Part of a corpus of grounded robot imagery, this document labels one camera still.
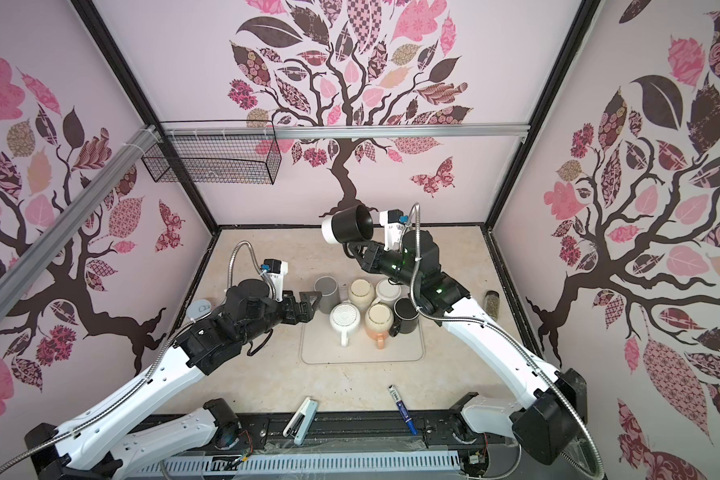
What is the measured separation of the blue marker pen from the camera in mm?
751

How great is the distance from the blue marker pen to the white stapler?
8.2 inches

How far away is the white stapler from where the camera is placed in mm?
728
